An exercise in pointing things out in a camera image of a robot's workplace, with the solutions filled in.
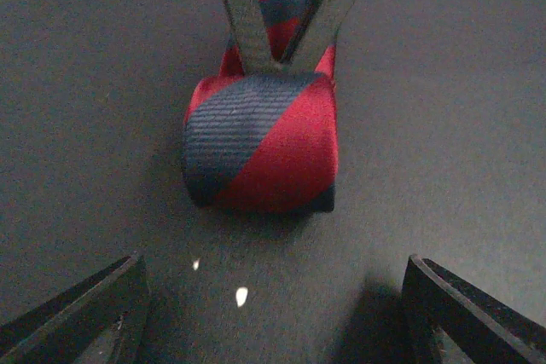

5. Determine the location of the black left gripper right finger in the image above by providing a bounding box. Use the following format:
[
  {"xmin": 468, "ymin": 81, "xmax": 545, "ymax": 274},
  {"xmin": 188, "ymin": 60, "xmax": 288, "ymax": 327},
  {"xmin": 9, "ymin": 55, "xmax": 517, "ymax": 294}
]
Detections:
[{"xmin": 402, "ymin": 255, "xmax": 545, "ymax": 363}]

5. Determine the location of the red navy striped tie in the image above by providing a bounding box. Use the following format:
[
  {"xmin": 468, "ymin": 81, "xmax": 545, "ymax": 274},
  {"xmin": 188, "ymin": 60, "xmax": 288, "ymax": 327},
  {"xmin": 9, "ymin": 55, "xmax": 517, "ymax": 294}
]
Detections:
[{"xmin": 182, "ymin": 0, "xmax": 339, "ymax": 215}]

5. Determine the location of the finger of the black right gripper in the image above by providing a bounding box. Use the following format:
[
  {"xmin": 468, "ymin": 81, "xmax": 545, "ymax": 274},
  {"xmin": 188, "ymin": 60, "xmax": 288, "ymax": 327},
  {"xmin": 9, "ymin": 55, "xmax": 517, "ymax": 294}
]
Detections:
[
  {"xmin": 223, "ymin": 0, "xmax": 282, "ymax": 74},
  {"xmin": 281, "ymin": 0, "xmax": 356, "ymax": 72}
]

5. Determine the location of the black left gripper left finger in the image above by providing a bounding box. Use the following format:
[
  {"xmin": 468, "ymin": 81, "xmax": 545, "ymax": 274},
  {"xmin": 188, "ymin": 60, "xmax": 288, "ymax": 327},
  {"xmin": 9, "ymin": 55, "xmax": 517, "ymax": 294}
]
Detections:
[{"xmin": 1, "ymin": 253, "xmax": 149, "ymax": 363}]

